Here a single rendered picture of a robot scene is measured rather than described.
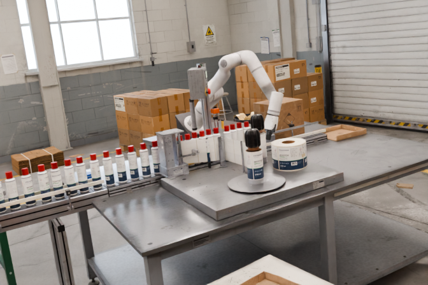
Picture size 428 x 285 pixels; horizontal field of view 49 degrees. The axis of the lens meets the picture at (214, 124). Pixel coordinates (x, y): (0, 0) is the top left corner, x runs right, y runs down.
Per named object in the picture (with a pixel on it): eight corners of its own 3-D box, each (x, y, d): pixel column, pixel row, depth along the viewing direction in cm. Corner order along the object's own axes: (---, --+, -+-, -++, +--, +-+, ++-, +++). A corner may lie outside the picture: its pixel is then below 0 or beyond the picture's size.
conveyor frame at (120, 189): (109, 196, 265) (107, 189, 264) (103, 192, 274) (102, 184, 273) (327, 140, 341) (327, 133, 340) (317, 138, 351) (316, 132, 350)
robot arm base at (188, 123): (190, 134, 377) (197, 119, 365) (180, 117, 387) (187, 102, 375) (209, 132, 388) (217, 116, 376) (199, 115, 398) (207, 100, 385)
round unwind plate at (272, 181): (248, 198, 227) (248, 196, 226) (217, 184, 253) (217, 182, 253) (297, 183, 241) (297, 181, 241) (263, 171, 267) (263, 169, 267)
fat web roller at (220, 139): (221, 168, 281) (218, 138, 277) (218, 166, 285) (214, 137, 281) (228, 166, 283) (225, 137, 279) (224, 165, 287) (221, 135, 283)
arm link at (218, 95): (192, 106, 373) (202, 84, 358) (208, 100, 386) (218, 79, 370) (202, 116, 369) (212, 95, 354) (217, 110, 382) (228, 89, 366)
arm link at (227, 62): (215, 102, 370) (201, 108, 359) (206, 91, 373) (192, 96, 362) (246, 60, 335) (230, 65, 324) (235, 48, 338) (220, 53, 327)
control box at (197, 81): (190, 100, 294) (186, 70, 290) (193, 96, 310) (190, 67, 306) (206, 98, 292) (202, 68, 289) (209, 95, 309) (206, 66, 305)
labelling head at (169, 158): (167, 178, 270) (162, 135, 265) (159, 173, 282) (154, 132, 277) (189, 173, 277) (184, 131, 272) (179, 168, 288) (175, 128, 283)
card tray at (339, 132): (336, 141, 336) (336, 135, 335) (312, 136, 358) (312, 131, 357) (366, 133, 350) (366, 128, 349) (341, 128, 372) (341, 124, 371)
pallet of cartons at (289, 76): (276, 144, 679) (271, 65, 656) (237, 137, 744) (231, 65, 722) (328, 127, 751) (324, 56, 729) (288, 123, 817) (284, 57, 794)
